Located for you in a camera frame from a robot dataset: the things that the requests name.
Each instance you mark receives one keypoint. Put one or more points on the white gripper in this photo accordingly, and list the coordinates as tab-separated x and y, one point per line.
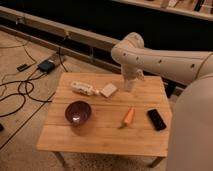
130	76

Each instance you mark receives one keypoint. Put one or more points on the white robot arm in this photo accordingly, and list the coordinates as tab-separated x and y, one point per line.
190	146

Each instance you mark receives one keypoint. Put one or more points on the dark purple ceramic bowl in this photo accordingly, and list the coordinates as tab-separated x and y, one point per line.
78	112

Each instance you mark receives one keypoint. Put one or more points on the beige rectangular block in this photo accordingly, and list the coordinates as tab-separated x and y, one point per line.
108	90

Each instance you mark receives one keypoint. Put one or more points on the orange toy carrot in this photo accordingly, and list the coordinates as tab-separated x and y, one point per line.
128	118

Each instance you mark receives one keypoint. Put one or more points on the white plastic bottle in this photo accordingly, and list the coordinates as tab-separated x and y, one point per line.
84	88

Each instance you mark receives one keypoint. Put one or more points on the wooden slatted table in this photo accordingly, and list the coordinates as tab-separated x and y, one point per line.
101	133

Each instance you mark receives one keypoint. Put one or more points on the black power adapter box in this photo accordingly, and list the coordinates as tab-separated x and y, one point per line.
46	66

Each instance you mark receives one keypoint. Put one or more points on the small black device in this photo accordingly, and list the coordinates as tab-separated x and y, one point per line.
22	67

